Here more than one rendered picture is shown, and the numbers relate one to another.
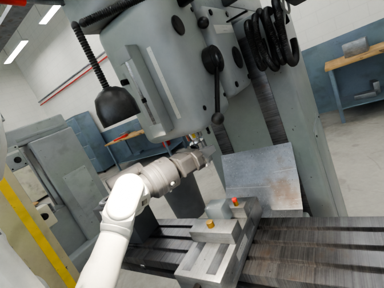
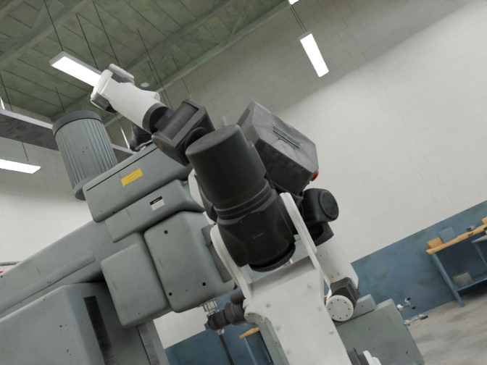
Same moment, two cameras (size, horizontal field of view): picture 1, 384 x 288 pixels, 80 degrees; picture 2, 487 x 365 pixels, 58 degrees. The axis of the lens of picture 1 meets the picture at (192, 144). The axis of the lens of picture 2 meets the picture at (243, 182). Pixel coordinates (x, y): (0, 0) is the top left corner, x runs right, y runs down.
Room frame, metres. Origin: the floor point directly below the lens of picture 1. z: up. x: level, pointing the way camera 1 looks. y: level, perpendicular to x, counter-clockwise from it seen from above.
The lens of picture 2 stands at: (0.94, 1.56, 1.23)
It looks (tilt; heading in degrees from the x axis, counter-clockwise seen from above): 15 degrees up; 249
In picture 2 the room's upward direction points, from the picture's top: 25 degrees counter-clockwise
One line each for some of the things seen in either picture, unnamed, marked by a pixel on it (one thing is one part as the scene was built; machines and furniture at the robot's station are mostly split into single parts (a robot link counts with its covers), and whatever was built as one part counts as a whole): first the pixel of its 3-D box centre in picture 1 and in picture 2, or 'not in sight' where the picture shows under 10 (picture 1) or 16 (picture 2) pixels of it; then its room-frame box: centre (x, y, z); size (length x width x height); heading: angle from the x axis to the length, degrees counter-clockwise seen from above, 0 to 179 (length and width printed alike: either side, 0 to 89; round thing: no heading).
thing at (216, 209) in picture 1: (218, 211); not in sight; (0.66, 0.01, 1.02); 0.06 x 0.05 x 0.06; 53
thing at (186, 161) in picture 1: (176, 168); (232, 314); (0.59, 0.07, 1.23); 0.13 x 0.12 x 0.10; 29
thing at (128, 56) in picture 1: (146, 92); (218, 253); (0.55, 0.05, 1.44); 0.04 x 0.04 x 0.21; 54
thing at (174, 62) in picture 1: (168, 74); (189, 260); (0.64, -0.02, 1.47); 0.21 x 0.19 x 0.32; 54
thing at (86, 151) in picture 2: not in sight; (88, 155); (0.84, -0.16, 2.05); 0.20 x 0.20 x 0.32
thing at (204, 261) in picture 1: (222, 234); not in sight; (0.63, 0.03, 0.96); 0.35 x 0.15 x 0.11; 143
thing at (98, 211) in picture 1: (125, 216); not in sight; (0.97, 0.41, 1.01); 0.22 x 0.12 x 0.20; 55
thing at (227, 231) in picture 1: (214, 230); not in sight; (0.61, 0.04, 1.00); 0.15 x 0.06 x 0.04; 53
